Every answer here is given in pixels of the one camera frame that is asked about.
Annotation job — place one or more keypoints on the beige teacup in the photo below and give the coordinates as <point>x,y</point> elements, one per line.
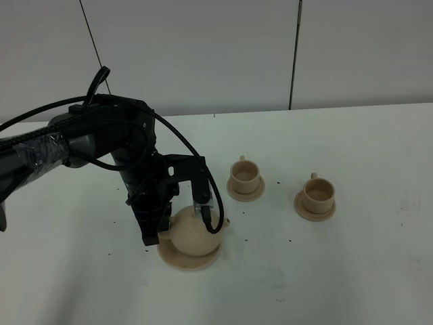
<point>319,189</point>
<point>244,169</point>

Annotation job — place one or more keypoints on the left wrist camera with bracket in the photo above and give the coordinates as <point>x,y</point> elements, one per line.
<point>180,168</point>

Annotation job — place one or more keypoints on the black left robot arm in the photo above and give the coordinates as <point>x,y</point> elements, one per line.
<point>113,133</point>

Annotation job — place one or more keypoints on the right beige teacup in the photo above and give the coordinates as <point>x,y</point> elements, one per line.
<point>319,189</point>

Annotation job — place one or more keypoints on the right beige cup saucer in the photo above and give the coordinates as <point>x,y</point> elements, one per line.
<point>312,210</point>

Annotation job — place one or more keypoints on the beige cup saucer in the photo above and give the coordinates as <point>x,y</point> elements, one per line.
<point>312,210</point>
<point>246,191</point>

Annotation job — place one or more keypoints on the beige teapot saucer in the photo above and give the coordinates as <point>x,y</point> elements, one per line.
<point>178,260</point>

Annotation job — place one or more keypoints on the left beige cup saucer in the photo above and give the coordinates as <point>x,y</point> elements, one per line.
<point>246,191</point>

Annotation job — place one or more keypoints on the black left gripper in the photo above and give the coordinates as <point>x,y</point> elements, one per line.
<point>145,174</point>

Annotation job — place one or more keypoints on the beige teapot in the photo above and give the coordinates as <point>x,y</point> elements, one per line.
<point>187,234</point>

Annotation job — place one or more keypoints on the left beige teacup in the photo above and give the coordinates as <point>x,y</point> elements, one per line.
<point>244,169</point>

